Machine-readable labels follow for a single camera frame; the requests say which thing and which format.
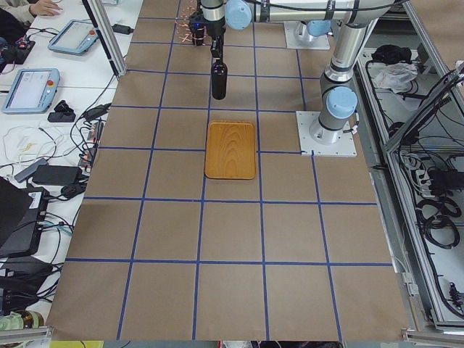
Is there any aluminium frame post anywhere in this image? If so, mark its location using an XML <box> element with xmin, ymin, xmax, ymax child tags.
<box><xmin>83</xmin><ymin>0</ymin><xmax>127</xmax><ymax>79</ymax></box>

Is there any black laptop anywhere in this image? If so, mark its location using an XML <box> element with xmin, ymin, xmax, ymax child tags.
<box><xmin>1</xmin><ymin>178</ymin><xmax>49</xmax><ymax>258</ymax></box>

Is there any wooden tray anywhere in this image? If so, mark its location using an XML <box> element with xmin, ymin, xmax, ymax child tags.
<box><xmin>204</xmin><ymin>120</ymin><xmax>257</xmax><ymax>180</ymax></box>

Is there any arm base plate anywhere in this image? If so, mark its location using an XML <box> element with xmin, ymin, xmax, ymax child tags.
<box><xmin>296</xmin><ymin>111</ymin><xmax>357</xmax><ymax>157</ymax></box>
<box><xmin>284</xmin><ymin>20</ymin><xmax>331</xmax><ymax>51</ymax></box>

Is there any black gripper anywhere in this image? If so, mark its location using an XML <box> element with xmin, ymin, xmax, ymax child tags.
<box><xmin>189</xmin><ymin>11</ymin><xmax>225</xmax><ymax>60</ymax></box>

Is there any aluminium side frame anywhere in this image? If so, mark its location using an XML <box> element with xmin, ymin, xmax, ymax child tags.
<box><xmin>353</xmin><ymin>1</ymin><xmax>463</xmax><ymax>347</ymax></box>

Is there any person hand on mouse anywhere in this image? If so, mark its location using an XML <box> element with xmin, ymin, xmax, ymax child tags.
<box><xmin>29</xmin><ymin>0</ymin><xmax>62</xmax><ymax>16</ymax></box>

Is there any blue teach pendant far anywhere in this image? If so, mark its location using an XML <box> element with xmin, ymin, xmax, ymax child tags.
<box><xmin>48</xmin><ymin>20</ymin><xmax>98</xmax><ymax>55</ymax></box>

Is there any black power brick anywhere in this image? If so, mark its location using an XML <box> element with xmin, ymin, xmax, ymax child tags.
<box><xmin>32</xmin><ymin>165</ymin><xmax>82</xmax><ymax>186</ymax></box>

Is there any copper wire bottle basket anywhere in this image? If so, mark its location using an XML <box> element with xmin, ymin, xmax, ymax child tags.
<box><xmin>175</xmin><ymin>0</ymin><xmax>207</xmax><ymax>46</ymax></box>

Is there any blue teach pendant near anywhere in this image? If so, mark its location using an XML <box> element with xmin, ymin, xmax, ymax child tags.
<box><xmin>1</xmin><ymin>68</ymin><xmax>60</xmax><ymax>115</ymax></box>

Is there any blue teach pendant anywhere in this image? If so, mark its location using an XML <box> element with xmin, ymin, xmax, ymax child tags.
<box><xmin>1</xmin><ymin>68</ymin><xmax>60</xmax><ymax>115</ymax></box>
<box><xmin>48</xmin><ymin>20</ymin><xmax>98</xmax><ymax>55</ymax></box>

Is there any white crumpled cloth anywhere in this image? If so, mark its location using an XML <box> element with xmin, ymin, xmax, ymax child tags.
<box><xmin>373</xmin><ymin>63</ymin><xmax>418</xmax><ymax>94</ymax></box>

